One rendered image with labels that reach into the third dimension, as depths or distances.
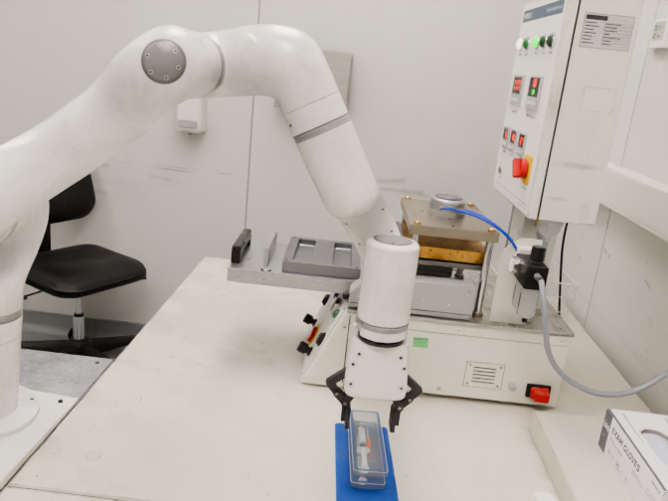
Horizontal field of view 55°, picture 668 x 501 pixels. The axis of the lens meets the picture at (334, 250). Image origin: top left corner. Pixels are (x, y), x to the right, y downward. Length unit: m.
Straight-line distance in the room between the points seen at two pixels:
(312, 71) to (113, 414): 0.72
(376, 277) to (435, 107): 1.94
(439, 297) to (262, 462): 0.47
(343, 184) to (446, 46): 1.97
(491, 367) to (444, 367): 0.10
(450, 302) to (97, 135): 0.73
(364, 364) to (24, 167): 0.59
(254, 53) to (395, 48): 1.93
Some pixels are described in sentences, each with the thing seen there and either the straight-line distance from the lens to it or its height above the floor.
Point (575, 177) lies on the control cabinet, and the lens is 1.30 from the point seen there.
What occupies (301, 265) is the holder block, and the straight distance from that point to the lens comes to 1.35.
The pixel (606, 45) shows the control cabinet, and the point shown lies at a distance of 1.30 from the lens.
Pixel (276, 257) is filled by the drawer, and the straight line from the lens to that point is 1.45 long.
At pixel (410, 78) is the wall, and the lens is 2.85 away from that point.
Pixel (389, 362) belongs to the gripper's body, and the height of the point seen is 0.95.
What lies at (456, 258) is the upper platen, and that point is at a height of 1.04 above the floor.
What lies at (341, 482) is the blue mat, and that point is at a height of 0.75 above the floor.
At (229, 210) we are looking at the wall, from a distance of 2.98.
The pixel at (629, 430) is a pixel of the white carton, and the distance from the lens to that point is 1.21.
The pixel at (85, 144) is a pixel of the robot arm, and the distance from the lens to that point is 1.01.
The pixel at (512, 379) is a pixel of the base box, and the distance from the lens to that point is 1.40.
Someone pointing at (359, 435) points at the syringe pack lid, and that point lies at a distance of 1.15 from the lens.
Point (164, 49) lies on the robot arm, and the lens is 0.90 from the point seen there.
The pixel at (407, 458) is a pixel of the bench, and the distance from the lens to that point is 1.19.
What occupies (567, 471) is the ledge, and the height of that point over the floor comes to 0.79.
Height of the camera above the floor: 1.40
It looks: 16 degrees down
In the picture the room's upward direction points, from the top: 6 degrees clockwise
